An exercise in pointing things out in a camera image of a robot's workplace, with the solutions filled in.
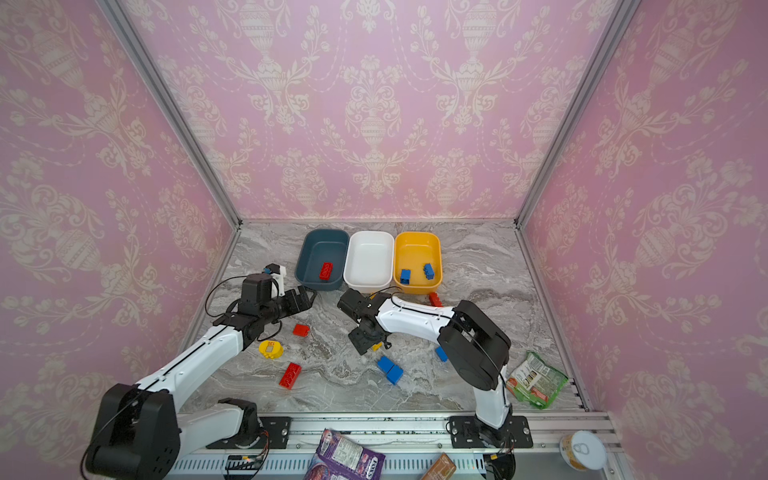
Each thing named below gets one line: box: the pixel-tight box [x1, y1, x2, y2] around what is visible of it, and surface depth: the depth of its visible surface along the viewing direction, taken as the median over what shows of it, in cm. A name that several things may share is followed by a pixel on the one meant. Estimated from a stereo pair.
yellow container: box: [393, 232, 443, 295], surface depth 107 cm
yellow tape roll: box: [258, 340, 285, 360], surface depth 87 cm
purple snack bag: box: [304, 428, 386, 480], surface depth 70 cm
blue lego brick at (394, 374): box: [386, 364, 404, 385], surface depth 84 cm
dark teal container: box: [295, 229, 350, 291], surface depth 111 cm
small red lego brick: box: [292, 324, 310, 338], surface depth 93 cm
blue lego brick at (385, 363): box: [377, 355, 395, 374], surface depth 87 cm
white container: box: [343, 231, 395, 293], surface depth 109 cm
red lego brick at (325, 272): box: [320, 262, 333, 281], surface depth 105 cm
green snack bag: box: [506, 351, 569, 410], surface depth 81 cm
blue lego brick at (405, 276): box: [400, 269, 411, 285], surface depth 104 cm
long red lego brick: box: [278, 362, 303, 390], surface depth 84 cm
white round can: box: [560, 430, 607, 472], surface depth 69 cm
